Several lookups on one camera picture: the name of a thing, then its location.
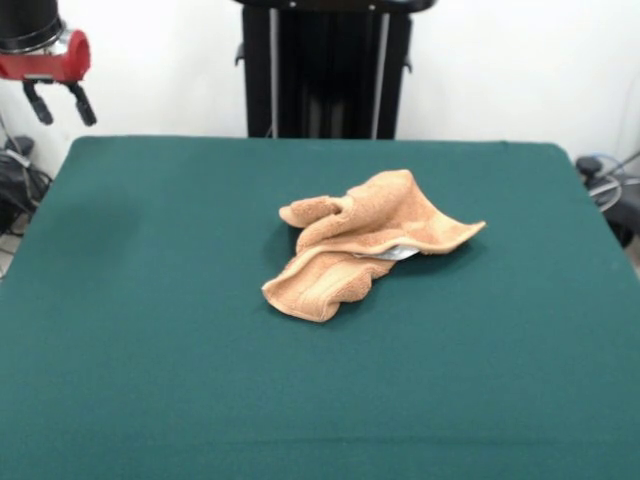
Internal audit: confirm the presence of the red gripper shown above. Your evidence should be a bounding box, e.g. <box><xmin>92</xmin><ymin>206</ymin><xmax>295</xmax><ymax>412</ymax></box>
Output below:
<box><xmin>0</xmin><ymin>29</ymin><xmax>98</xmax><ymax>127</ymax></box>

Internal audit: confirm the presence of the tan terry towel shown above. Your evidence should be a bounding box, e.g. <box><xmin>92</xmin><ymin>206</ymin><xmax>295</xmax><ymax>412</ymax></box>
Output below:
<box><xmin>261</xmin><ymin>168</ymin><xmax>487</xmax><ymax>324</ymax></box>

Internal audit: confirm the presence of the dark green tablecloth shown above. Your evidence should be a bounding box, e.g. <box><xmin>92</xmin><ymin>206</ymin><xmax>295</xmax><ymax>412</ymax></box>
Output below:
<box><xmin>0</xmin><ymin>134</ymin><xmax>640</xmax><ymax>480</ymax></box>

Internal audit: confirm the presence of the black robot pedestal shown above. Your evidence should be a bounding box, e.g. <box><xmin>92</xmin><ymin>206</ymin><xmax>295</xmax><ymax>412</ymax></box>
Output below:
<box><xmin>232</xmin><ymin>0</ymin><xmax>440</xmax><ymax>140</ymax></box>

